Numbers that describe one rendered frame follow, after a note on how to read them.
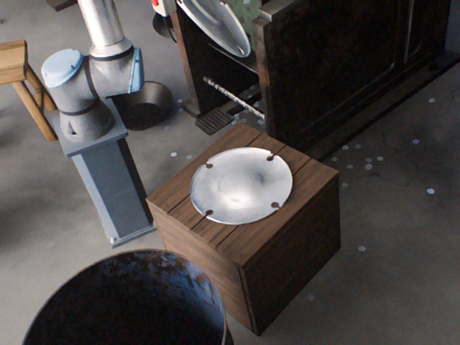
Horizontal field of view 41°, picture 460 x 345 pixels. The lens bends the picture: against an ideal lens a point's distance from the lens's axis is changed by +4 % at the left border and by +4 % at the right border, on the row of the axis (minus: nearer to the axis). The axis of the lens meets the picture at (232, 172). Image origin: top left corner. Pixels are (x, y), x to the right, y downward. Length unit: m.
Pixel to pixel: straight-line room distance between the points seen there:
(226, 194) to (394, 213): 0.64
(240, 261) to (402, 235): 0.66
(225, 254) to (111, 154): 0.51
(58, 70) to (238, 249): 0.67
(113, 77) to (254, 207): 0.52
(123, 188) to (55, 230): 0.40
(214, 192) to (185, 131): 0.79
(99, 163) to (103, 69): 0.31
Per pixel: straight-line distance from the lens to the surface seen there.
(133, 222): 2.03
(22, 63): 2.44
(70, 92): 1.69
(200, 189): 1.66
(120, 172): 1.86
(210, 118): 2.18
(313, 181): 1.64
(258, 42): 1.81
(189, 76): 2.33
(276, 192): 1.62
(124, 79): 1.65
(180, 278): 1.45
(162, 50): 2.89
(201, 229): 1.57
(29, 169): 2.49
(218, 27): 1.24
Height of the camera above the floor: 1.55
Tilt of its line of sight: 45 degrees down
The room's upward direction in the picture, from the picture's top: 12 degrees counter-clockwise
